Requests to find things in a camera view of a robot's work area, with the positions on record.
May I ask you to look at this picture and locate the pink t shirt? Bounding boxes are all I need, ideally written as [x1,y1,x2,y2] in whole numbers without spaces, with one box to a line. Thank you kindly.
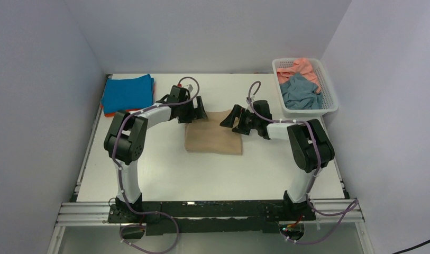
[277,58,322,94]

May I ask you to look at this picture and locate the folded blue t shirt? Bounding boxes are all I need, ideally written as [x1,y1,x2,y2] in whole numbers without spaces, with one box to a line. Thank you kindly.
[100,74,155,116]

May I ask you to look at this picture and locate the beige t shirt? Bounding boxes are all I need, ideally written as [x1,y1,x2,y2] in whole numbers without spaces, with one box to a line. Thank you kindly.
[184,111,243,155]

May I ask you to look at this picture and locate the grey-blue t shirt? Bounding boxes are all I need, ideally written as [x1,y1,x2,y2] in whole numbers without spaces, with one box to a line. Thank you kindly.
[280,72,323,110]

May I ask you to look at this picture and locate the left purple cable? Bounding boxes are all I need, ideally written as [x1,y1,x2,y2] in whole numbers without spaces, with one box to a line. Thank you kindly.
[111,76,200,254]

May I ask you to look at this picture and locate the black cable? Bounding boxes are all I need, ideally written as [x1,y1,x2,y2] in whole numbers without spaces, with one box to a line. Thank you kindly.
[391,234,430,254]

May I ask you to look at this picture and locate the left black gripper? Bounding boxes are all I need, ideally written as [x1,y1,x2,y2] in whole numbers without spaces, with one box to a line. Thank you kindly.
[178,97,207,124]

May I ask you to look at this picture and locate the white plastic basket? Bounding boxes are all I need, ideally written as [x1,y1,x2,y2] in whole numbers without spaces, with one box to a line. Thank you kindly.
[272,58,338,117]

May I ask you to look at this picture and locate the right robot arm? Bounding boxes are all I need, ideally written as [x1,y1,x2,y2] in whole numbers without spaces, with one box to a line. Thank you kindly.
[220,100,335,220]

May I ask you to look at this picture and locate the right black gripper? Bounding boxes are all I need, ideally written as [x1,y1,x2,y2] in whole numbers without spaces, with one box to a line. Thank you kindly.
[221,105,260,135]

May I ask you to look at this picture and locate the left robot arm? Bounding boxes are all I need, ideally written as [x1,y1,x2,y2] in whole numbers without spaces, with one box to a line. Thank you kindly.
[104,85,208,222]

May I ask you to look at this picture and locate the folded orange t shirt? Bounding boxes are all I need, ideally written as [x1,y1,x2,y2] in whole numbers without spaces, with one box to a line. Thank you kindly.
[100,84,154,117]

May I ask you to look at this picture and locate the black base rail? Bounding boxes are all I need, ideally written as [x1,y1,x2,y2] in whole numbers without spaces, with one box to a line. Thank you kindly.
[107,199,316,236]

